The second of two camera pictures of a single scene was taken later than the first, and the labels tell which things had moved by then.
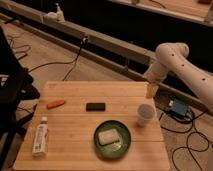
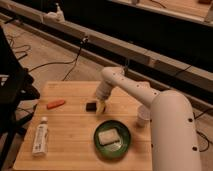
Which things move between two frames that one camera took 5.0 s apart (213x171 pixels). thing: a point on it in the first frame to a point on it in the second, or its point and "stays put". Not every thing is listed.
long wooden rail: (106, 42) stays put
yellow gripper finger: (150, 91) to (98, 106)
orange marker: (57, 103) stays put
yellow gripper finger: (155, 91) to (104, 105)
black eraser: (95, 106) stays put
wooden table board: (93, 126) stays put
